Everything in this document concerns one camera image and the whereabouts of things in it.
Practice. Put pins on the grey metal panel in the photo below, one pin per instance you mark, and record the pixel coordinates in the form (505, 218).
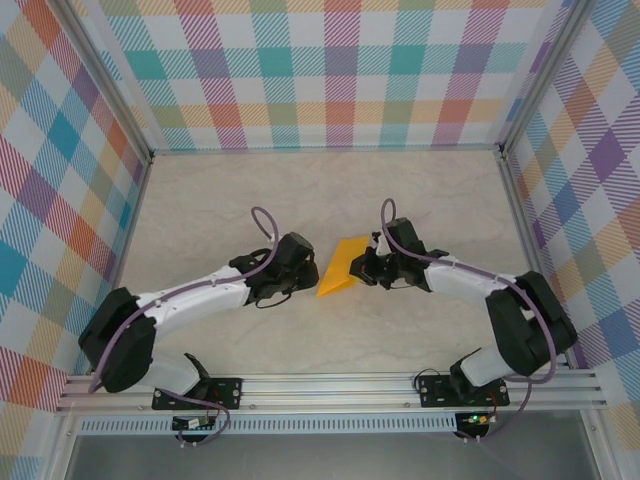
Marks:
(325, 457)

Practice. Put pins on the orange paper sheet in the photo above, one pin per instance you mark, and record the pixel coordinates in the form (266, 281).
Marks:
(340, 272)

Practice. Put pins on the small controller board with light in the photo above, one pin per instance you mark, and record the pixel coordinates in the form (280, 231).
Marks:
(477, 419)

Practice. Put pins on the long aluminium mounting rail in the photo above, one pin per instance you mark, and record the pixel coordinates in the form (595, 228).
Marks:
(325, 392)

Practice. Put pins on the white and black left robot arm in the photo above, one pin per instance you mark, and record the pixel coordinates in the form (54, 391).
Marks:
(190, 305)

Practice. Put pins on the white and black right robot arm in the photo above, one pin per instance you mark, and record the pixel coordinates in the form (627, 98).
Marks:
(500, 300)

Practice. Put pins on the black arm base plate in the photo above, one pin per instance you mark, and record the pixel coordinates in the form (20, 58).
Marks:
(227, 392)
(435, 391)

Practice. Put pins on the aluminium table edge rail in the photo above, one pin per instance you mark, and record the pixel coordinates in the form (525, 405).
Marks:
(532, 240)
(120, 250)

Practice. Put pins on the small black controller board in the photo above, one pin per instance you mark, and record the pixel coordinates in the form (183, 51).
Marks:
(192, 425)

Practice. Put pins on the aluminium frame post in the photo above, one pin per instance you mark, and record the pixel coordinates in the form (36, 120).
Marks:
(102, 80)
(547, 80)

